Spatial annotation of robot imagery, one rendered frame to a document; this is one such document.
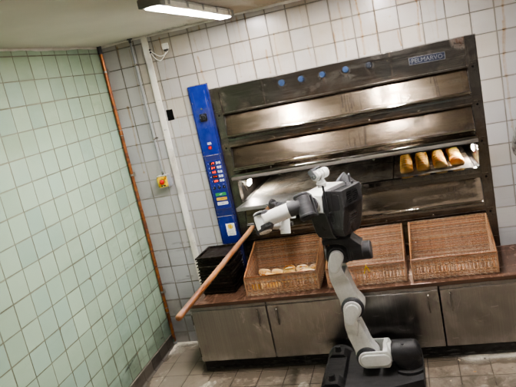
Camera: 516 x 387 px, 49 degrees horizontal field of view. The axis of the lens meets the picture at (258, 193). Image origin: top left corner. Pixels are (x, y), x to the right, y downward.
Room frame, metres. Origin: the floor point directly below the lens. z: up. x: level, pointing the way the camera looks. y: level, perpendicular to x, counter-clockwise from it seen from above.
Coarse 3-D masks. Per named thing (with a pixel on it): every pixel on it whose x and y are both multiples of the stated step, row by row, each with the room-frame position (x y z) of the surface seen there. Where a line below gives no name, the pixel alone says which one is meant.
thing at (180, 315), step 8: (248, 232) 3.39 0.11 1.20; (240, 240) 3.23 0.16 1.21; (232, 248) 3.11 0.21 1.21; (224, 264) 2.90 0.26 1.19; (216, 272) 2.78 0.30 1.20; (208, 280) 2.67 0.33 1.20; (200, 288) 2.58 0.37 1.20; (192, 296) 2.49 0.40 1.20; (192, 304) 2.43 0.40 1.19; (184, 312) 2.35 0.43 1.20
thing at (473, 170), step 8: (464, 168) 3.95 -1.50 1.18; (472, 168) 3.90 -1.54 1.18; (480, 168) 3.88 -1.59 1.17; (416, 176) 4.02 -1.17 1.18; (424, 176) 3.99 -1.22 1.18; (432, 176) 3.97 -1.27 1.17; (440, 176) 3.96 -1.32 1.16; (448, 176) 3.94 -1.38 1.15; (456, 176) 3.92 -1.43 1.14; (368, 184) 4.10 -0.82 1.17; (376, 184) 4.09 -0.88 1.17; (384, 184) 4.07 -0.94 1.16; (392, 184) 4.05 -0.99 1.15
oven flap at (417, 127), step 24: (408, 120) 4.02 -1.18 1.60; (432, 120) 3.97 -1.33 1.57; (456, 120) 3.92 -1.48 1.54; (264, 144) 4.34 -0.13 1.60; (288, 144) 4.27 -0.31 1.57; (312, 144) 4.21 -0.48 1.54; (336, 144) 4.15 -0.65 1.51; (360, 144) 4.09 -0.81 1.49; (384, 144) 4.01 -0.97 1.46; (240, 168) 4.32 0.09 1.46
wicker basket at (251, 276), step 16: (272, 240) 4.30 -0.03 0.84; (288, 240) 4.26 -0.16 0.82; (304, 240) 4.22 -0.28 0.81; (320, 240) 4.14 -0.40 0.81; (256, 256) 4.31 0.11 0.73; (272, 256) 4.28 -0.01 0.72; (288, 256) 4.24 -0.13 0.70; (304, 256) 4.20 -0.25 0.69; (320, 256) 4.00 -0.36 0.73; (256, 272) 4.22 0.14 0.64; (304, 272) 3.78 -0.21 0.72; (320, 272) 3.89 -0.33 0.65; (272, 288) 3.85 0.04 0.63; (288, 288) 3.81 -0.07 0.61; (304, 288) 3.78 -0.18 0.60
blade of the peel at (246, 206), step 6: (294, 192) 4.33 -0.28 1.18; (252, 198) 4.44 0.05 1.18; (258, 198) 4.39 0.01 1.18; (264, 198) 4.34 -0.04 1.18; (270, 198) 4.30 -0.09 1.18; (276, 198) 4.25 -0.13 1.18; (282, 198) 4.21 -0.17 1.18; (288, 198) 4.17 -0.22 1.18; (246, 204) 4.26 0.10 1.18; (252, 204) 4.22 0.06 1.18; (258, 204) 4.18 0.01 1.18; (264, 204) 4.04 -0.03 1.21; (240, 210) 4.09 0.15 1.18
